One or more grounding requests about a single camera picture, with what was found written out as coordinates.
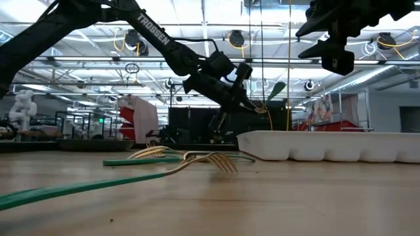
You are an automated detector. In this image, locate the black hanging cable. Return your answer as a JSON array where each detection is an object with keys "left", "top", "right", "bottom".
[{"left": 260, "top": 0, "right": 265, "bottom": 103}]

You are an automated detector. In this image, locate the black partition panel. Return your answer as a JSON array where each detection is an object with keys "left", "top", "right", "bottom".
[{"left": 167, "top": 107, "right": 244, "bottom": 145}]

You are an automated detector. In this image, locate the black cabinet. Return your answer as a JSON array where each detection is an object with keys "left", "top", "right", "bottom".
[{"left": 243, "top": 100, "right": 293, "bottom": 131}]

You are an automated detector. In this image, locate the gold knife green handle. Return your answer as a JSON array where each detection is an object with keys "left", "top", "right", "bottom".
[{"left": 102, "top": 157, "right": 181, "bottom": 167}]

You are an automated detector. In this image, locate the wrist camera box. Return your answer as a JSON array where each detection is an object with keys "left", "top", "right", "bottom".
[
  {"left": 229, "top": 62, "right": 254, "bottom": 99},
  {"left": 320, "top": 48, "right": 356, "bottom": 77}
]

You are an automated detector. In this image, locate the white hanging cloth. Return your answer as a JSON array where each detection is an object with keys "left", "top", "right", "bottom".
[{"left": 130, "top": 95, "right": 159, "bottom": 145}]

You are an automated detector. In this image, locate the gold fork green handle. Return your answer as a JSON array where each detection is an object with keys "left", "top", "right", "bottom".
[
  {"left": 0, "top": 151, "right": 240, "bottom": 212},
  {"left": 146, "top": 143, "right": 256, "bottom": 164}
]

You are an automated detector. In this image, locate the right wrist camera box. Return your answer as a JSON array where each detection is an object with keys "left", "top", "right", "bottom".
[{"left": 320, "top": 48, "right": 356, "bottom": 77}]

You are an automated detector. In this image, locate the dark wall screen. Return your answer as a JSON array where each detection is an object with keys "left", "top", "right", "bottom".
[{"left": 399, "top": 106, "right": 420, "bottom": 134}]

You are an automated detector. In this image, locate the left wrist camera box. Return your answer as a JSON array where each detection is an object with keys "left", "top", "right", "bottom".
[{"left": 229, "top": 62, "right": 254, "bottom": 99}]

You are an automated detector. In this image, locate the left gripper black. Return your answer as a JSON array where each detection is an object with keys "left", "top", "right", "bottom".
[{"left": 182, "top": 71, "right": 260, "bottom": 114}]

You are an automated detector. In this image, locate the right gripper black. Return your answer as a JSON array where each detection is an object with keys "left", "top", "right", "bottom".
[{"left": 295, "top": 0, "right": 372, "bottom": 60}]

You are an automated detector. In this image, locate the white cutlery tray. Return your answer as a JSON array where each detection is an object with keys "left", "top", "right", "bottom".
[{"left": 236, "top": 130, "right": 420, "bottom": 164}]

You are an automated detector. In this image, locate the white humanoid robot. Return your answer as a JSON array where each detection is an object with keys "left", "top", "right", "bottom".
[{"left": 8, "top": 90, "right": 39, "bottom": 132}]

